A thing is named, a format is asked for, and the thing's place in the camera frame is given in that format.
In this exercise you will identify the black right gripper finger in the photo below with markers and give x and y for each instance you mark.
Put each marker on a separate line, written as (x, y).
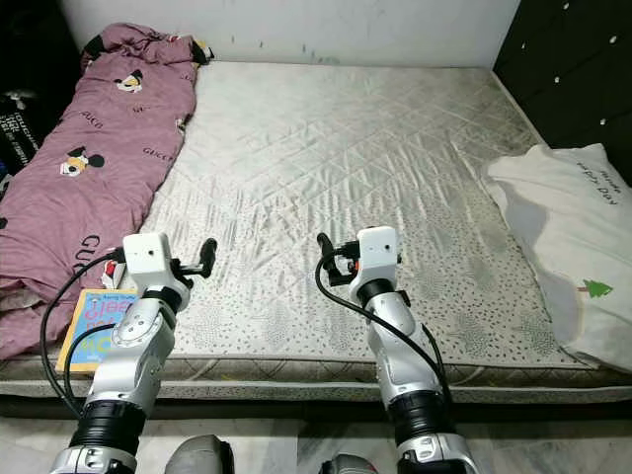
(325, 248)

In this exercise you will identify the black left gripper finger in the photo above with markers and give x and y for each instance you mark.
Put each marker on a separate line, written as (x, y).
(208, 255)

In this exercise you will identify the blue yellow children's book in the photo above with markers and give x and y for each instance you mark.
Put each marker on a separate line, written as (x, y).
(84, 341)

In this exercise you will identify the white pillow with tree print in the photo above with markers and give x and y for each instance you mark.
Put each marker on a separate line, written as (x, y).
(563, 237)

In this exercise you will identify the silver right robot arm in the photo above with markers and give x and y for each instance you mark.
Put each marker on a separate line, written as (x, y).
(400, 346)

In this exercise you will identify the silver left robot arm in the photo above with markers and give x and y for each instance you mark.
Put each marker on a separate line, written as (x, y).
(138, 365)

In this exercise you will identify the white quilted spotted mattress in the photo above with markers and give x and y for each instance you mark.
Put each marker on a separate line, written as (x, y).
(336, 148)

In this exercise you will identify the pink cartoon print blanket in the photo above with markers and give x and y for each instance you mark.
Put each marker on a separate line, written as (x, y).
(79, 197)

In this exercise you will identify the spotted white bed base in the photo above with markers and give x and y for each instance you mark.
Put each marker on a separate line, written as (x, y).
(306, 393)

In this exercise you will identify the grey right robot leg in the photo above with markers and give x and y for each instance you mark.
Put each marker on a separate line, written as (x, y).
(348, 465)

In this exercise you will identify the black printed tote bag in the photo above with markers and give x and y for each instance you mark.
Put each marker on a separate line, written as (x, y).
(15, 128)

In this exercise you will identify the black tufted headboard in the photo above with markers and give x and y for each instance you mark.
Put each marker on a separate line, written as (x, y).
(573, 59)

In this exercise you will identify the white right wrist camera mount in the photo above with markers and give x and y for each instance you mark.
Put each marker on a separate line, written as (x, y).
(377, 252)

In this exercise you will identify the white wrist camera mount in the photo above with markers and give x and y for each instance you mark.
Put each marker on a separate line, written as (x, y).
(148, 257)
(377, 252)

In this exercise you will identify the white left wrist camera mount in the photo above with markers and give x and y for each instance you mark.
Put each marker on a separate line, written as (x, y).
(148, 257)

